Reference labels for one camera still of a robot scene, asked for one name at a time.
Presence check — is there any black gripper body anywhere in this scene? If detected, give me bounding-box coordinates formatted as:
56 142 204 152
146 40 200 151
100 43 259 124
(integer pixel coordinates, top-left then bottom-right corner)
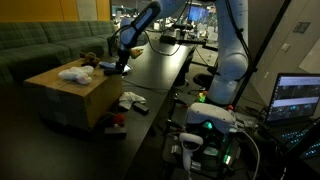
117 48 130 66

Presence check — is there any blue cloth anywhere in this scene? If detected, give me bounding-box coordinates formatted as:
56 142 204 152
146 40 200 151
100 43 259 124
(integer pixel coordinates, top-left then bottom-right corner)
98 61 117 70

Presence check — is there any white towel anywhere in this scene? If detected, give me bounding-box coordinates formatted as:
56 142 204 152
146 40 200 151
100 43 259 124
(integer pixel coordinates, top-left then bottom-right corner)
118 91 147 110

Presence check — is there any brown plush toy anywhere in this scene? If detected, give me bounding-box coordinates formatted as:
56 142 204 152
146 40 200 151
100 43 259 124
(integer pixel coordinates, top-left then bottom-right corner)
79 51 101 68

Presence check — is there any red soft toy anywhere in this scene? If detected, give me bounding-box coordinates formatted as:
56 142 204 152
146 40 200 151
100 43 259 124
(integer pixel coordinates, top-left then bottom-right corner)
99 111 127 128

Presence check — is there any large cardboard box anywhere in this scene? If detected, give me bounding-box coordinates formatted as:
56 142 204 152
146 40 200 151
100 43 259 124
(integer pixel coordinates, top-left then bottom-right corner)
23 58 124 132

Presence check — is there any tablet with lit screen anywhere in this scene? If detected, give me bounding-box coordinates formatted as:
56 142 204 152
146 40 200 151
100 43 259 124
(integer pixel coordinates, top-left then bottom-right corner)
123 63 134 74

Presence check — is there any small white pink roll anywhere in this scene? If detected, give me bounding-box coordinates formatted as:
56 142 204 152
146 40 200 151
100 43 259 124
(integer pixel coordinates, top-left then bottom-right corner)
76 74 93 85

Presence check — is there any black office chair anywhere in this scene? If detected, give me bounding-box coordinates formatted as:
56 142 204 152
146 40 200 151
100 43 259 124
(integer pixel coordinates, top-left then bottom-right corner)
188 64 218 96

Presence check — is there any distant blue monitor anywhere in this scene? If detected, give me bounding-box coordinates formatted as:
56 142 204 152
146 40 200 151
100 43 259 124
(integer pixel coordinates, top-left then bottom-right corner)
188 4 210 23

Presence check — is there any plaid sofa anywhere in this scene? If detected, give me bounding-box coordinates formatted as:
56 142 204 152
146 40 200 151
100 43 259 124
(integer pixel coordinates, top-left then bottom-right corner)
0 20 118 84

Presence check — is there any white VR headset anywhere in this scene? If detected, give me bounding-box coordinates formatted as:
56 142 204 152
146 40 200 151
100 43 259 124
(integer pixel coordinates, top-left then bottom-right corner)
184 102 238 134

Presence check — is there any white VR controller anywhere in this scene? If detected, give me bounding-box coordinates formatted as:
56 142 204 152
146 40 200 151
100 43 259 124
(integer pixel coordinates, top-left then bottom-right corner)
178 132 204 173

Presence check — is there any black stand pole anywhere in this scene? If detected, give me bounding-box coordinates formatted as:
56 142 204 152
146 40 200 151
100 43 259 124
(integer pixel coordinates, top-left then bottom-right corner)
233 0 292 108

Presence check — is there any laptop with lit screen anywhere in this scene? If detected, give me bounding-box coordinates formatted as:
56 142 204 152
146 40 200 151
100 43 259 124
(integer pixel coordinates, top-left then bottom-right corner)
264 72 320 161

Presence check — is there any black robot cable silver connector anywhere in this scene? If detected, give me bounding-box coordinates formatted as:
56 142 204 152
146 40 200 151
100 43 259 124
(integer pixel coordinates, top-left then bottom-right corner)
143 0 192 57

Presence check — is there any white cable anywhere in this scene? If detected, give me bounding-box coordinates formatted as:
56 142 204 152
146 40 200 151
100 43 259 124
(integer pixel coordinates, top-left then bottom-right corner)
233 128 262 180

